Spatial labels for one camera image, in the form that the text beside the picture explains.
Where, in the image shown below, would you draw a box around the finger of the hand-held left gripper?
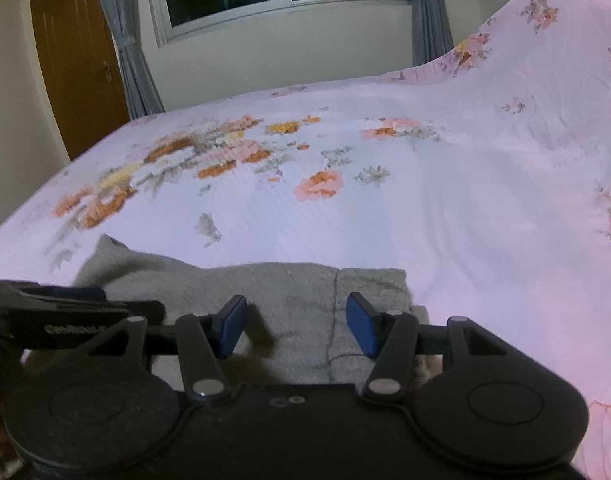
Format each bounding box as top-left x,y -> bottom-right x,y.
0,279 -> 107,303

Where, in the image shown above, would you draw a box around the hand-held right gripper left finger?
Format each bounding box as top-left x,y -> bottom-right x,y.
88,294 -> 249,406

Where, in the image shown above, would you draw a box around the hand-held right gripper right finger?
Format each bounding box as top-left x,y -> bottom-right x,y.
345,291 -> 507,406

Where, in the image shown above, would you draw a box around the grey pants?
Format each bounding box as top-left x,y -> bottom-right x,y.
75,234 -> 432,392

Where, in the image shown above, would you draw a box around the floral pink bed sheet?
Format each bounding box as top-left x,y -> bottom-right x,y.
0,0 -> 611,480

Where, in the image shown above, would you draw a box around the brown wooden door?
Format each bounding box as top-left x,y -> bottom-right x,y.
29,0 -> 132,162

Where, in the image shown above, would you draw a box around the grey curtain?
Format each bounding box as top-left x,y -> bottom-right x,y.
92,0 -> 166,122
404,0 -> 456,68

